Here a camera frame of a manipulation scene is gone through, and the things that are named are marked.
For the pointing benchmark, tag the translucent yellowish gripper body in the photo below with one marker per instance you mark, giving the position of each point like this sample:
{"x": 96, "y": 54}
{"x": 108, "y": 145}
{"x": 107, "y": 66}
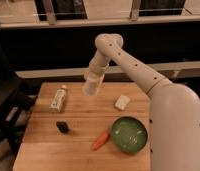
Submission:
{"x": 94, "y": 74}

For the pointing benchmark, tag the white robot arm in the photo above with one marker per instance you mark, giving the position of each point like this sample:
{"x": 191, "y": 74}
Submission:
{"x": 174, "y": 108}

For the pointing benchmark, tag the black eraser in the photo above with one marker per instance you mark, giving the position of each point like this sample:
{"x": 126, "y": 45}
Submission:
{"x": 62, "y": 127}

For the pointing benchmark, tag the white sponge block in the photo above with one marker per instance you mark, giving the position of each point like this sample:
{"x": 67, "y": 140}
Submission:
{"x": 122, "y": 102}

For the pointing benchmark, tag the white plastic bottle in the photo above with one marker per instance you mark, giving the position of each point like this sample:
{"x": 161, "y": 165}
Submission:
{"x": 58, "y": 99}

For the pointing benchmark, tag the orange carrot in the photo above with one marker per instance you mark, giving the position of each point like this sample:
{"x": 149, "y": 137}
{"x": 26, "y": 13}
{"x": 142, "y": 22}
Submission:
{"x": 100, "y": 141}

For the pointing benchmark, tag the green bowl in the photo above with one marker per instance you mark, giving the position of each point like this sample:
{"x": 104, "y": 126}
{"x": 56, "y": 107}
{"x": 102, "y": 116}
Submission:
{"x": 129, "y": 134}

